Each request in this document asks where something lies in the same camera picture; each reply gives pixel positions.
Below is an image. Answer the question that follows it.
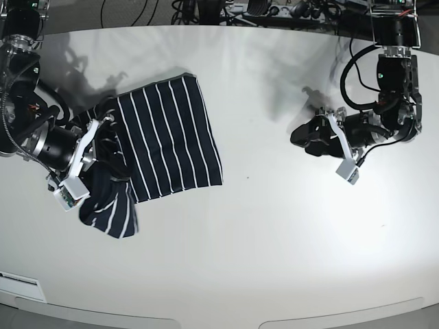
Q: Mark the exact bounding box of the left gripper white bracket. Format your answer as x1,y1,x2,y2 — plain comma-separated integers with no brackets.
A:
290,106,365,168

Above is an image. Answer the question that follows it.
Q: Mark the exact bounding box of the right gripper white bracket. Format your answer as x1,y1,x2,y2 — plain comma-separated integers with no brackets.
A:
46,116,133,188

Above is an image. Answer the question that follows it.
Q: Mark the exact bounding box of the navy white striped T-shirt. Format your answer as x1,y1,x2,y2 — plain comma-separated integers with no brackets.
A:
71,73,224,239

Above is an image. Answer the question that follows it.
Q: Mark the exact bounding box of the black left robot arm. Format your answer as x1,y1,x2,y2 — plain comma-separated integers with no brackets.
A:
290,1,423,168

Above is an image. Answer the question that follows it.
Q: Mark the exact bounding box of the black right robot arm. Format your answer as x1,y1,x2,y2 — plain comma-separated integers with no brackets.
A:
1,1,131,191

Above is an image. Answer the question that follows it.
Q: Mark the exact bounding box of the white power strip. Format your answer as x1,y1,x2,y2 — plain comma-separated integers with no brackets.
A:
225,1,324,21

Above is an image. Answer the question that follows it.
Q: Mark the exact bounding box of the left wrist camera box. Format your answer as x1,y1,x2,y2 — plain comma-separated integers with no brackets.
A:
336,158,359,185

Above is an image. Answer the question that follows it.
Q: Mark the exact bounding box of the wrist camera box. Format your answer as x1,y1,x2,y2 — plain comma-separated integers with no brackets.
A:
49,177,90,212
336,158,359,185

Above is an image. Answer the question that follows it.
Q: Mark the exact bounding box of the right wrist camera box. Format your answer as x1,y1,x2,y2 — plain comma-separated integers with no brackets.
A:
49,177,90,212

